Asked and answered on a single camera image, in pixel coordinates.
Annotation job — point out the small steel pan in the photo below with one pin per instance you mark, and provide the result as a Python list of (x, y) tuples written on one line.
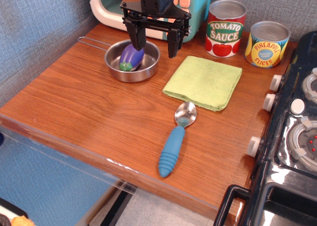
[(146, 69)]

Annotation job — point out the tomato sauce can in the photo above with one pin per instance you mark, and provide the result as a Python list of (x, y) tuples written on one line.
[(225, 26)]

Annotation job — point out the pineapple slices can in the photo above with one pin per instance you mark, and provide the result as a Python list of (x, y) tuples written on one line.
[(267, 43)]

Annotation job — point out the white stove knob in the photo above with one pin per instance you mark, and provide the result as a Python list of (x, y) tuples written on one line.
[(275, 82), (268, 102), (253, 146)]

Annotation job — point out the black toy stove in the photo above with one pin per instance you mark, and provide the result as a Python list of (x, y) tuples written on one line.
[(283, 188)]

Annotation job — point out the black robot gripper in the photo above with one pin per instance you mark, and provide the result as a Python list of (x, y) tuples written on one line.
[(161, 15)]

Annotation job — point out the green folded cloth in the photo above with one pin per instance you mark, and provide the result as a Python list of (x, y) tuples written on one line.
[(205, 83)]

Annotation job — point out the white stove knob middle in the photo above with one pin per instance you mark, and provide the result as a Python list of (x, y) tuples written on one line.
[(268, 102)]

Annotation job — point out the purple toy eggplant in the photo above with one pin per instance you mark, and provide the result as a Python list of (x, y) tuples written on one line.
[(130, 58)]

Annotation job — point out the white stove knob rear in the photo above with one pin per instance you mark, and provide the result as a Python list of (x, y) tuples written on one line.
[(275, 82)]

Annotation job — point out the toy microwave teal and cream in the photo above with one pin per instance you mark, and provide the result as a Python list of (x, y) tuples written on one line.
[(109, 13)]

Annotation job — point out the orange fuzzy object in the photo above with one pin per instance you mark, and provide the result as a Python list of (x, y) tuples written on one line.
[(22, 221)]

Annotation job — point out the white stove knob front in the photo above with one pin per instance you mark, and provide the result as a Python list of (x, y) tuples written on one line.
[(253, 146)]

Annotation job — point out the blue handled metal spoon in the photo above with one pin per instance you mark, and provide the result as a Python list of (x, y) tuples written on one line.
[(184, 116)]

